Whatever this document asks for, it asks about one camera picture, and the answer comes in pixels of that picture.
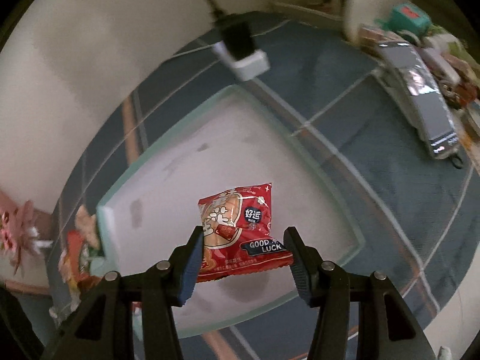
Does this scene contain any red good luck snack packet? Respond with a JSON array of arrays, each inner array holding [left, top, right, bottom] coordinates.
[[197, 183, 294, 283]]

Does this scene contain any red dotted snack packet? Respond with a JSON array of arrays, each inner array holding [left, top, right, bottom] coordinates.
[[58, 230, 98, 296]]

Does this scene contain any green biscuit packet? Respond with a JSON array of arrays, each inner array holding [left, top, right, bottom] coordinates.
[[75, 241, 105, 277]]

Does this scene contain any tan brown snack packet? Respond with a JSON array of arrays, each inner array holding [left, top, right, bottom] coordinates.
[[75, 205, 101, 250]]

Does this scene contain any pink paper flower bouquet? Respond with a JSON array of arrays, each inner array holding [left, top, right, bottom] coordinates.
[[1, 192, 53, 275]]

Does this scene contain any green rimmed white tray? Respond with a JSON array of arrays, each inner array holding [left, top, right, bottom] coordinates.
[[95, 84, 365, 340]]

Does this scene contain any blue plaid tablecloth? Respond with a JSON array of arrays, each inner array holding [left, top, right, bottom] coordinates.
[[46, 12, 479, 328]]

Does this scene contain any white power adapter block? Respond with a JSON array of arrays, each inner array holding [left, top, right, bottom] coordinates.
[[212, 41, 270, 82]]

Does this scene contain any teal box with red label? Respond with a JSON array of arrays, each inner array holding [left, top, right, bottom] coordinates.
[[374, 2, 432, 36]]

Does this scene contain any black camera device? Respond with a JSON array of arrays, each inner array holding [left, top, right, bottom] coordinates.
[[220, 20, 257, 61]]

